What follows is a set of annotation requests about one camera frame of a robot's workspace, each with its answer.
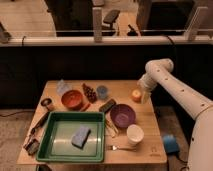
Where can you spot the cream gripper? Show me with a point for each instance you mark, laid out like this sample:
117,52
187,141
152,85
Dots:
145,96

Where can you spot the orange apple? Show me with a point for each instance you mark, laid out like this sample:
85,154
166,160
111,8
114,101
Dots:
136,95

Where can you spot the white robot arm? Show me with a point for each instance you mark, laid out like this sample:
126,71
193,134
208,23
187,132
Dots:
199,107

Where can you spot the white paper cup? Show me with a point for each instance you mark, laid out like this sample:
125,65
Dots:
135,134

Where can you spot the blue small cup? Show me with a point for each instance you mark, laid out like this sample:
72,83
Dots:
102,92

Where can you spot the purple bowl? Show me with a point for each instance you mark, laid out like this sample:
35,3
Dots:
122,115

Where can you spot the black brush block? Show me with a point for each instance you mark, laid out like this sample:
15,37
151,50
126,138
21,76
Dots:
107,106

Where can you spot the wooden spoon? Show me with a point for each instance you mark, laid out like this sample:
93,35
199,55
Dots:
113,131

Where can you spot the dark grape bunch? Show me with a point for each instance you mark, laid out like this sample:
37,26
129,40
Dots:
89,93

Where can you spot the silver fork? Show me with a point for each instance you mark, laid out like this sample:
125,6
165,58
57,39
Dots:
114,148

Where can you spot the orange bowl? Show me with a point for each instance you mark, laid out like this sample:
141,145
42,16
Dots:
72,99

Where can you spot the blue sponge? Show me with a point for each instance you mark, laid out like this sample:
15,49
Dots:
80,136

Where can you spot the clear plastic bag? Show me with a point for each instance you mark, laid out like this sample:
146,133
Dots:
62,87

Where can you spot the black office chair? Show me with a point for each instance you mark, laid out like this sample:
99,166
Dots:
110,19

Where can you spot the green plastic tray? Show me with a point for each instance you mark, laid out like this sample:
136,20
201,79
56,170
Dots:
56,143

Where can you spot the black handled utensil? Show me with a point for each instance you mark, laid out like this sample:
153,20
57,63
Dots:
40,123

